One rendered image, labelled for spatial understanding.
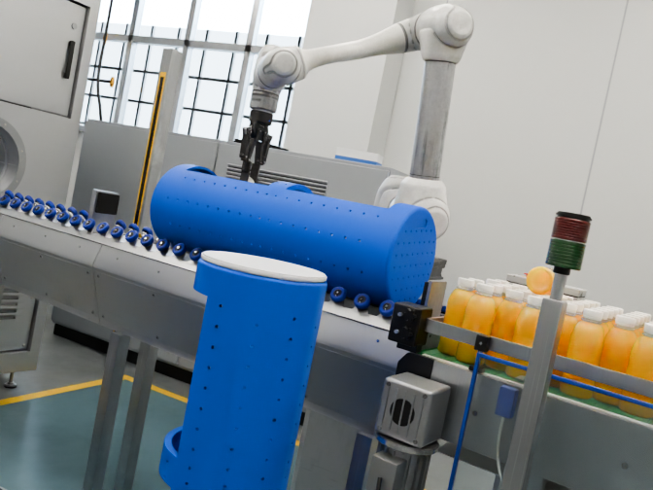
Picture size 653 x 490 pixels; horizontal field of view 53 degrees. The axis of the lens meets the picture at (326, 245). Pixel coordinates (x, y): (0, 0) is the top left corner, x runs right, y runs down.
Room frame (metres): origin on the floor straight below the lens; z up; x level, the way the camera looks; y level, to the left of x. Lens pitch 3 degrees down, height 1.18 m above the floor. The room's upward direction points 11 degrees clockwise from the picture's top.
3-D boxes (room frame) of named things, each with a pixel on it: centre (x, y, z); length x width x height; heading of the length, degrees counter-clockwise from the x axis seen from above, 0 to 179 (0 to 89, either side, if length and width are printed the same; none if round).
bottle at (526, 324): (1.44, -0.47, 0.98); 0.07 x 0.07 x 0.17
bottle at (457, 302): (1.56, -0.34, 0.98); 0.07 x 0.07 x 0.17
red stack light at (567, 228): (1.21, -0.43, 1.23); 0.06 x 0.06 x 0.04
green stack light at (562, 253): (1.21, -0.43, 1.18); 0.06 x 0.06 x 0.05
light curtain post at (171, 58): (2.79, 0.79, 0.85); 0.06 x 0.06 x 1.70; 58
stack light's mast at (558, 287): (1.21, -0.43, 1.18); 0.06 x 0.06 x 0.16
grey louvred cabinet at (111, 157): (4.07, 0.62, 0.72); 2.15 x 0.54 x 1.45; 64
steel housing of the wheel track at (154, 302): (2.27, 0.59, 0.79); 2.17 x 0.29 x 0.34; 58
